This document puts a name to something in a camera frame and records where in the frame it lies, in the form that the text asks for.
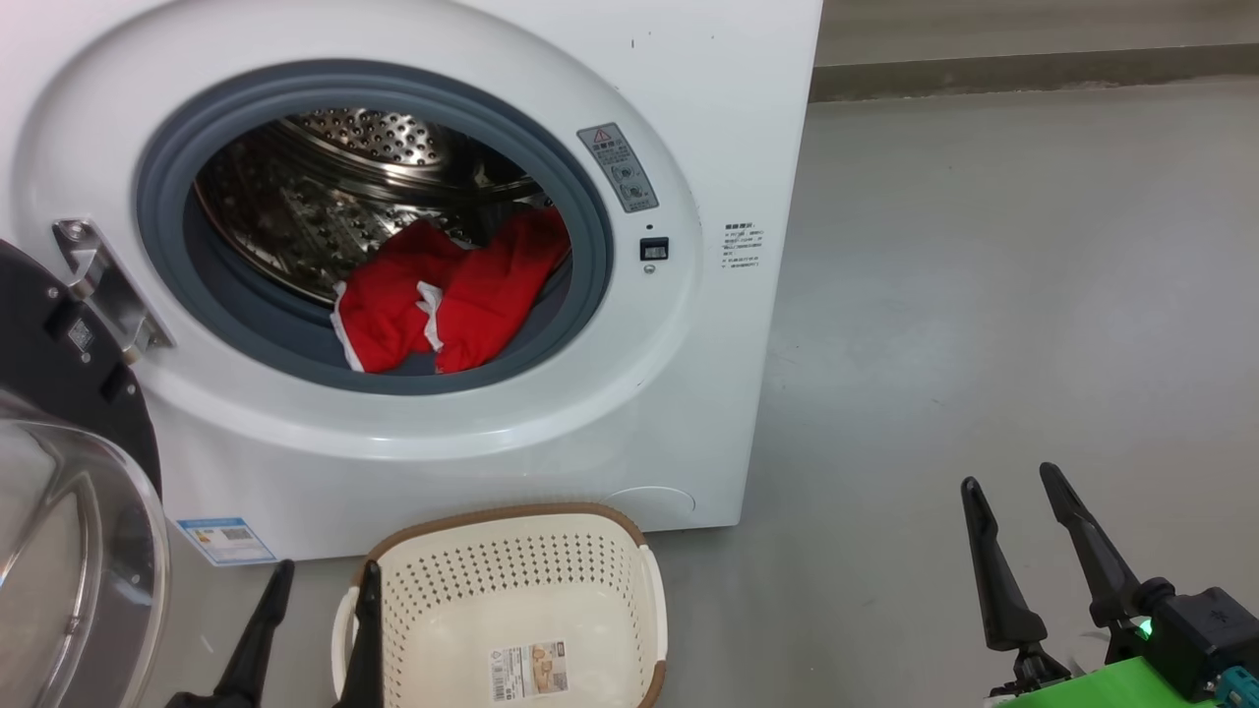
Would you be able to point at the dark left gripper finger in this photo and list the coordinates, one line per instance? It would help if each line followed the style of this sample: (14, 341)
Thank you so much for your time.
(261, 649)
(366, 649)

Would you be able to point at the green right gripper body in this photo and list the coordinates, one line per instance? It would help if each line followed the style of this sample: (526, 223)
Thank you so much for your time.
(1102, 688)

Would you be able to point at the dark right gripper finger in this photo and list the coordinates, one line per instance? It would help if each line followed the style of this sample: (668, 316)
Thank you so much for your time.
(1003, 590)
(1097, 560)

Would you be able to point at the black round washer door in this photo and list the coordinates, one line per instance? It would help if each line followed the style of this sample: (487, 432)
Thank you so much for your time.
(59, 374)

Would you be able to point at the red and white garment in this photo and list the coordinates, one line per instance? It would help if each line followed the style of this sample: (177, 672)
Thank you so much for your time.
(472, 305)

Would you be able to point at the cream basket with brown rim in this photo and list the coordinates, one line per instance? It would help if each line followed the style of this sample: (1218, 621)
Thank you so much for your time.
(511, 590)

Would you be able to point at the white front-load washing machine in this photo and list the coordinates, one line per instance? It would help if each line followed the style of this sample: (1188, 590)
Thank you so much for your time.
(689, 393)

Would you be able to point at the stainless steel washing machine drum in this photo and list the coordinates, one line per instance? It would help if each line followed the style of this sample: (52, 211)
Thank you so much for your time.
(295, 216)

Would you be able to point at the blue energy label sticker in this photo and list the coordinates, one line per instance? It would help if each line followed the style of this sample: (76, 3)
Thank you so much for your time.
(226, 541)

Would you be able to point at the round white filter cover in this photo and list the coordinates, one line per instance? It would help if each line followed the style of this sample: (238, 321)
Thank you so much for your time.
(669, 501)

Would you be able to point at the small printed text label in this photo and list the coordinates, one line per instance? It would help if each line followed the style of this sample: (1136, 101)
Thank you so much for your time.
(744, 246)

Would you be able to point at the grey skirting board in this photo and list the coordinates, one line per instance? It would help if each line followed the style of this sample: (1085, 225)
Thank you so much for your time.
(984, 74)

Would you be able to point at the grey warning sticker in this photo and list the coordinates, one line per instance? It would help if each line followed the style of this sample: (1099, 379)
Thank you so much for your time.
(620, 167)

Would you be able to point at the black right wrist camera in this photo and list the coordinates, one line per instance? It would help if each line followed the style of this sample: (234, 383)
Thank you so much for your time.
(1205, 639)

